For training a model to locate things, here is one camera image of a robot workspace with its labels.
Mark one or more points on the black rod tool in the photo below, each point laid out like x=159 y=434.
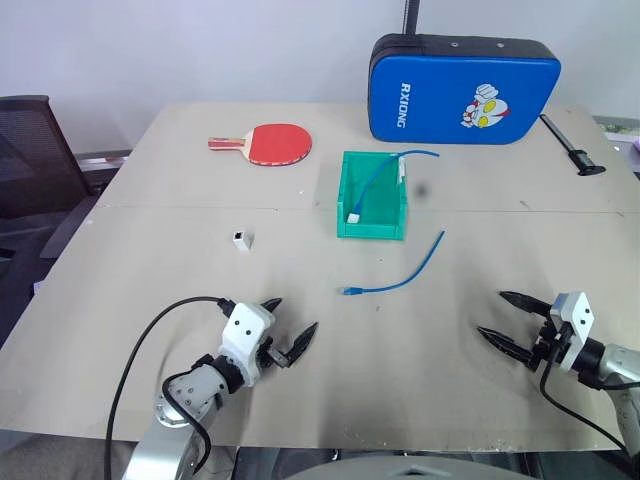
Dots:
x=570 y=147

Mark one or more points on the black office chair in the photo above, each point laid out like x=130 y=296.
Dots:
x=35 y=155

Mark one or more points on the black metal pole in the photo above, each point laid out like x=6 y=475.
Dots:
x=411 y=17

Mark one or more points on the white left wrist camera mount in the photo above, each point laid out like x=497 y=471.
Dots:
x=246 y=332

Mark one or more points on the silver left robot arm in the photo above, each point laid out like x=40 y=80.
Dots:
x=192 y=395

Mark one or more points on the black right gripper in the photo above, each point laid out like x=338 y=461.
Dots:
x=550 y=345

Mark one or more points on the red table tennis paddle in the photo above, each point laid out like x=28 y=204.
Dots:
x=277 y=144

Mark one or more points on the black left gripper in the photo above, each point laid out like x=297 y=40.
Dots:
x=281 y=357

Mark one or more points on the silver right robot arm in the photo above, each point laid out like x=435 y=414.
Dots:
x=617 y=370

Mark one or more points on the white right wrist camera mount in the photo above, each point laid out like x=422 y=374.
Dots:
x=580 y=315

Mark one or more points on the small white adapter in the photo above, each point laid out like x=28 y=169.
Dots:
x=241 y=241

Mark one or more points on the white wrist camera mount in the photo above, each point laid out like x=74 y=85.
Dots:
x=246 y=332
x=580 y=315

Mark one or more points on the blue RXIONG kick pad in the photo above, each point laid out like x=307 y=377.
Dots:
x=460 y=95

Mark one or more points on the green plastic bin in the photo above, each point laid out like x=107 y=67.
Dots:
x=385 y=210

